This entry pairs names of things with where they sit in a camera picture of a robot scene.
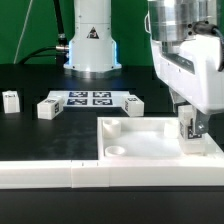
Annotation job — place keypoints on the white L-shaped obstacle fence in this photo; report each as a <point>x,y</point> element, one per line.
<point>105,172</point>

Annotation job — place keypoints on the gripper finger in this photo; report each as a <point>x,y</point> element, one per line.
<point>176,99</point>
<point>201,123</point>

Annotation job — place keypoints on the AprilTag marker sheet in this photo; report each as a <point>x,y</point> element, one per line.
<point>94,99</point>

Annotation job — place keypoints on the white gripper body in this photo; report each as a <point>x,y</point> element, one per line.
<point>204,86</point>

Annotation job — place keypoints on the white square tabletop part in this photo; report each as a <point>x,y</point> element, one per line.
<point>149,138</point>

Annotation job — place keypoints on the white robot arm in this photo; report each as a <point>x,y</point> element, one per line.
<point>92,50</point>

